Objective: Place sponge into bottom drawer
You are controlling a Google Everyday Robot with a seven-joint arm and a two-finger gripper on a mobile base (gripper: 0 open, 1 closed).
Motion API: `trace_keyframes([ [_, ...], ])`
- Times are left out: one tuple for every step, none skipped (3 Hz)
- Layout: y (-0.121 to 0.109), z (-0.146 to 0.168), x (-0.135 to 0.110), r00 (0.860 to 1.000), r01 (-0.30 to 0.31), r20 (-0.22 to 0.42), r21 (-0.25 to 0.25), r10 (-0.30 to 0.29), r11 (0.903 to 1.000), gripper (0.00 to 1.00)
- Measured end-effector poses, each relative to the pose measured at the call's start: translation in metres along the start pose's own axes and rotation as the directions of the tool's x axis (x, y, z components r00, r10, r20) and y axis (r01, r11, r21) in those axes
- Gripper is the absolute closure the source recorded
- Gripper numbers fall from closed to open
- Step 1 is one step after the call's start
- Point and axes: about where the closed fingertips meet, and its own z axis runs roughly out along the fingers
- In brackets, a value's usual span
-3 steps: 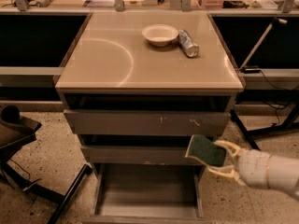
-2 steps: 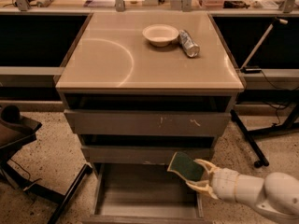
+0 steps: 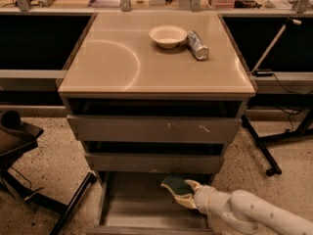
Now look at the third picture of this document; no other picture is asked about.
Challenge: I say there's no bottom grey drawer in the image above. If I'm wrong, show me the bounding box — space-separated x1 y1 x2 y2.
86 172 222 235

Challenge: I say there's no green and yellow sponge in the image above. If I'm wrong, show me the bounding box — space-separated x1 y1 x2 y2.
160 175 193 197

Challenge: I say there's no black stand on left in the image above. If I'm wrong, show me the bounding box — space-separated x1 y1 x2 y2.
0 110 97 235

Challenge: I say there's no middle grey drawer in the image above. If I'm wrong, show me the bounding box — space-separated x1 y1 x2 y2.
85 153 224 173

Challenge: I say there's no white rod on stand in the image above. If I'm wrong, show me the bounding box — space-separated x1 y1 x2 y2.
251 18 302 74

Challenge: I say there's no top grey drawer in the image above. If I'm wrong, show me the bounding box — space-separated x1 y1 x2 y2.
67 115 241 144

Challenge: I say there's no silver drink can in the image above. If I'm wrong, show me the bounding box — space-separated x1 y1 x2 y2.
187 30 209 61

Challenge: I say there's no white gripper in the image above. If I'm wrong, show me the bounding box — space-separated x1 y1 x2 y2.
174 179 231 214

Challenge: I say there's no grey drawer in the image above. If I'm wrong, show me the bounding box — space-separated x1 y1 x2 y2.
85 153 224 173
86 172 222 235
67 115 241 144

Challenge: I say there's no black wheeled stand right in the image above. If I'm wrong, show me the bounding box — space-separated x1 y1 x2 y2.
242 109 313 176

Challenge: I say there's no grey drawer cabinet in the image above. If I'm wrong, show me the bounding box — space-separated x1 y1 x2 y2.
55 10 258 235

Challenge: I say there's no white bowl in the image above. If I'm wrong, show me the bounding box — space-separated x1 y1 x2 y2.
149 24 187 49

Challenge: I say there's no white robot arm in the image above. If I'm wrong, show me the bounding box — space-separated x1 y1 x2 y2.
167 178 313 235

